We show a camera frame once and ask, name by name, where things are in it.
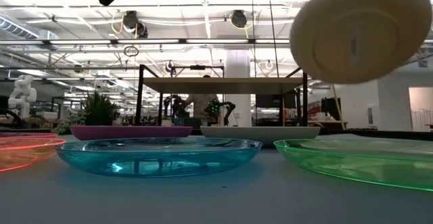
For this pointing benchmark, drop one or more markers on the pale pink opaque plate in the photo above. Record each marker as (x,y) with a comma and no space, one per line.
(355,31)

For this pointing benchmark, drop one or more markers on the purple opaque plate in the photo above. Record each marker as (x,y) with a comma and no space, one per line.
(128,132)

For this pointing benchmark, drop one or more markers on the blue transparent plate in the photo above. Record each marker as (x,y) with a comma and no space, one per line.
(159,159)

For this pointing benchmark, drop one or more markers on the green transparent plate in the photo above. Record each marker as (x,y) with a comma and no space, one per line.
(365,163)

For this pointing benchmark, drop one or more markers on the orange transparent plate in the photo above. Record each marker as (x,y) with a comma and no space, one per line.
(23,156)

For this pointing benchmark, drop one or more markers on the white opaque plate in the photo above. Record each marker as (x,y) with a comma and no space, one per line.
(260,134)

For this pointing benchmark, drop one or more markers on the black background robot arm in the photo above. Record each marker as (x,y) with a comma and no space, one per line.
(213,109)

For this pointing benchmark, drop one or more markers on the small green potted plant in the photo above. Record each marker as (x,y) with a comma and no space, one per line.
(98,112)

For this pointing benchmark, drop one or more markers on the person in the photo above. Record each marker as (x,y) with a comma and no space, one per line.
(201,105)

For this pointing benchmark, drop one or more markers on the black background monitor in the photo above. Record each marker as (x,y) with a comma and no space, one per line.
(269,100)

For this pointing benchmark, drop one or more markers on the silver ventilation duct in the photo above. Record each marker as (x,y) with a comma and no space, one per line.
(17,29)

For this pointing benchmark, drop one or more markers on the wooden shelf with black frame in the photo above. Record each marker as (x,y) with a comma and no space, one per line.
(220,85)

